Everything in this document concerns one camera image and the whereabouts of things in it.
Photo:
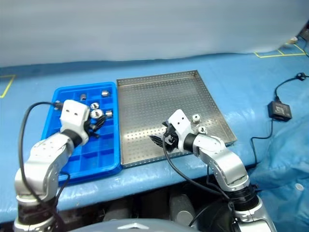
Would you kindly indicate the black power adapter box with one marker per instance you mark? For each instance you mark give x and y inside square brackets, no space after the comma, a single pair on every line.
[280,110]

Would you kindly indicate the perforated steel tray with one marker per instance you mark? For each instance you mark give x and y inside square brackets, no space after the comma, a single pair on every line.
[154,101]

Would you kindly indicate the blue plastic tarp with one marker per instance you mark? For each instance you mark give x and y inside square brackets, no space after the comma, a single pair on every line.
[280,183]

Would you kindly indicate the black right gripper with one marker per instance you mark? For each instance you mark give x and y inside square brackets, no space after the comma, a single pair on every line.
[171,140]

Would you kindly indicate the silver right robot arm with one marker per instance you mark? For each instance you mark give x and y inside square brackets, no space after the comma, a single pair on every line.
[224,164]

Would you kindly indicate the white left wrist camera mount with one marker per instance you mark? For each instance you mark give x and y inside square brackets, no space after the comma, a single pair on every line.
[72,113]

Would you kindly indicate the grey rounded cylinder shape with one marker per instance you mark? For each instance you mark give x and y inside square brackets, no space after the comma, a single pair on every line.
[182,205]

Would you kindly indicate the blue compartment plastic tray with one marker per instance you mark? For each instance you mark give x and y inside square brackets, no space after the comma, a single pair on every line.
[99,154]

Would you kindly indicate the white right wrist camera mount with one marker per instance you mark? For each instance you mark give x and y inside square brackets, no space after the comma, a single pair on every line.
[179,125]

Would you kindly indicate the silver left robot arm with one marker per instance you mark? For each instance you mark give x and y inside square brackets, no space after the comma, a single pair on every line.
[41,166]

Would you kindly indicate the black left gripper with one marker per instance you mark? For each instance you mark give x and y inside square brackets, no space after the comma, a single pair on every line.
[90,129]

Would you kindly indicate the metal nut on tray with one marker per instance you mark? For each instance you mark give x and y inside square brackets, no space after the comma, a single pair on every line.
[195,118]
[201,129]

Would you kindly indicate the small white round disc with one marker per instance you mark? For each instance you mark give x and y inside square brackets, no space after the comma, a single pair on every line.
[299,186]

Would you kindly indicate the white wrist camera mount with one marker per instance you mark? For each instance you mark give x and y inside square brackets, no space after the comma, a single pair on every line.
[72,113]
[179,125]

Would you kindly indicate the grey robot torso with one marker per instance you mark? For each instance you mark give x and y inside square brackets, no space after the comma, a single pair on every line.
[135,226]

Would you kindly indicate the metal roller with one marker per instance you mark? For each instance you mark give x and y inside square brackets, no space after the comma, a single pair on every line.
[96,113]
[105,93]
[109,113]
[94,105]

